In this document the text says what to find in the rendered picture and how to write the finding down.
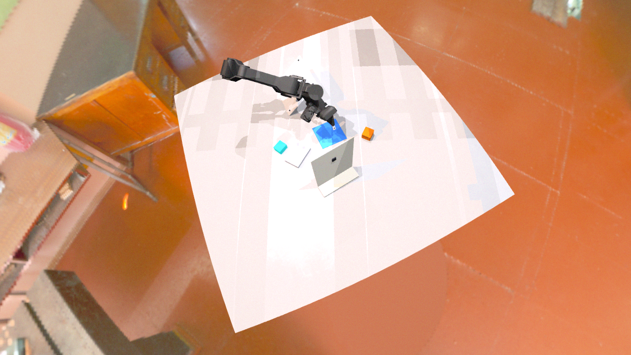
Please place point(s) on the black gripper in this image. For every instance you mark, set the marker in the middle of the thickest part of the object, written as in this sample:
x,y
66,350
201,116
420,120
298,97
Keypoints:
x,y
323,112

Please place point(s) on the cyan cube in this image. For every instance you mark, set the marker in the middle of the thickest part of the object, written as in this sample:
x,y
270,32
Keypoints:
x,y
280,147

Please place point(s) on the blue square mat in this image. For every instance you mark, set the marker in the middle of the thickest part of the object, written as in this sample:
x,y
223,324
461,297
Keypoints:
x,y
327,136

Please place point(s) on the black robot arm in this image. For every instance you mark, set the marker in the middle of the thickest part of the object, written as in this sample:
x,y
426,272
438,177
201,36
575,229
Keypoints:
x,y
288,86

